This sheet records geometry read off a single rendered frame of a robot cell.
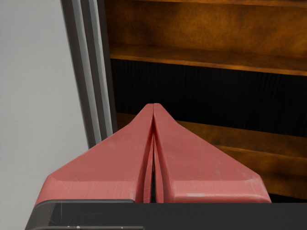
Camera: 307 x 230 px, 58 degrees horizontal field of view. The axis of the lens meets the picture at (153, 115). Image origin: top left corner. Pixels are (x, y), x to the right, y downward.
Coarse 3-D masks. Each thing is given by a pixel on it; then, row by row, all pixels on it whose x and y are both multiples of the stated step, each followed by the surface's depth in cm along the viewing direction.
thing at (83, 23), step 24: (72, 0) 21; (96, 0) 22; (72, 24) 22; (96, 24) 23; (72, 48) 22; (96, 48) 24; (96, 72) 25; (96, 96) 26; (96, 120) 27; (96, 144) 29
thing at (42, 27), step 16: (0, 0) 21; (16, 0) 20; (32, 0) 20; (48, 0) 20; (0, 16) 22; (16, 16) 21; (32, 16) 21; (48, 16) 21; (64, 16) 20; (0, 32) 22; (16, 32) 22; (32, 32) 22; (48, 32) 21; (64, 32) 21; (48, 48) 22; (64, 48) 22
